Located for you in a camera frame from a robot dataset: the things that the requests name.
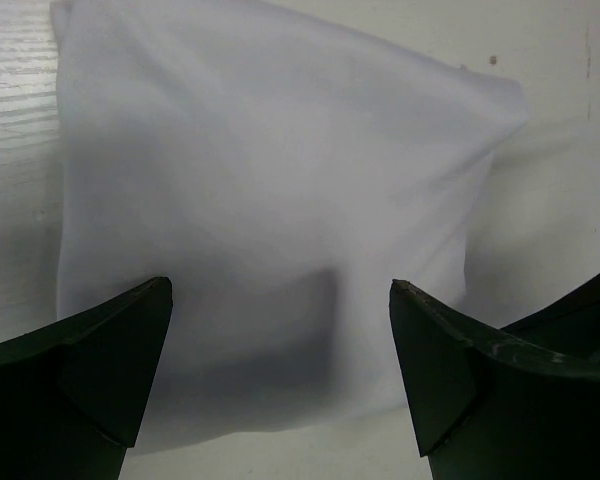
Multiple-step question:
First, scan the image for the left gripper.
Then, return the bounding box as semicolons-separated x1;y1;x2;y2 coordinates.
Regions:
389;273;600;479

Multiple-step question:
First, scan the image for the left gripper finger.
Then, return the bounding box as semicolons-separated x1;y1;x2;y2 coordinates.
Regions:
0;277;173;479

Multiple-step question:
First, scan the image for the white t-shirt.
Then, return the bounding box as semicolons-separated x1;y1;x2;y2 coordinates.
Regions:
50;1;528;454

